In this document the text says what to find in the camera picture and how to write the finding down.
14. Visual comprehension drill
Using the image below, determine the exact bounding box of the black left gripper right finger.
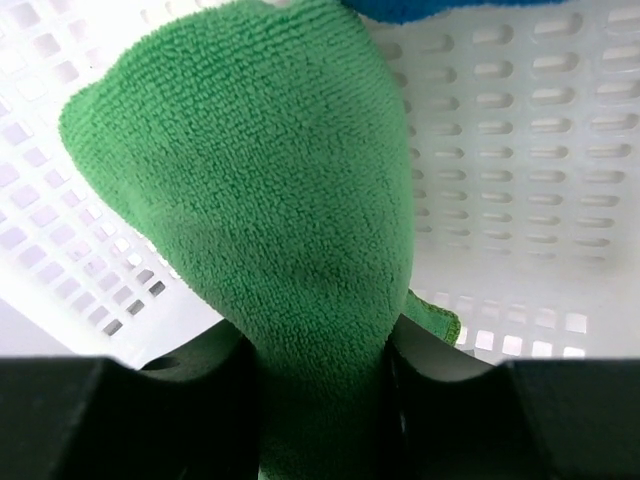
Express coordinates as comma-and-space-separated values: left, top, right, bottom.
382, 317, 639, 479

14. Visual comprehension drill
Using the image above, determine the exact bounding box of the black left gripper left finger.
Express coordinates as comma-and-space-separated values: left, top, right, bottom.
1, 321, 258, 480

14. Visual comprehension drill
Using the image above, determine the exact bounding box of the green towel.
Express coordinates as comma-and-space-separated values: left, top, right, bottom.
59, 1, 460, 479

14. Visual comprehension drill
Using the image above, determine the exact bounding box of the blue towel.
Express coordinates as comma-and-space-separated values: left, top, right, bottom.
339, 0, 640, 26

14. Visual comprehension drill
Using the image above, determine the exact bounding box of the white plastic basket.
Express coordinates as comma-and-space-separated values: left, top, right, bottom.
1, 1, 639, 368

